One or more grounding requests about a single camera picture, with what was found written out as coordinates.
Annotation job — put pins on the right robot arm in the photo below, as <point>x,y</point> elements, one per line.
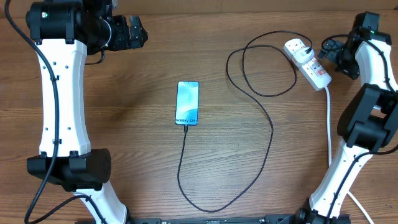
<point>367,124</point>

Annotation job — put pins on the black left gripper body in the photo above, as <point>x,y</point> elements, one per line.
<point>120,37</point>

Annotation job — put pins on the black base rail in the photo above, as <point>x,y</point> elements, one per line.
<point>268,219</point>

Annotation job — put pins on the blue Galaxy smartphone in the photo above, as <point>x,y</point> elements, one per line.
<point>186,112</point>

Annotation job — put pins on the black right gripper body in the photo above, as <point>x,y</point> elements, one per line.
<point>347,61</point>

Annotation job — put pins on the white charger plug adapter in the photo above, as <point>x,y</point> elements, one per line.
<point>302,56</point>

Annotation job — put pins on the white power strip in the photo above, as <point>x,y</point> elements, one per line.
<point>315,74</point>

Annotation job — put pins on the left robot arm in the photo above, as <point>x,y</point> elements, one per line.
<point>66,32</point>

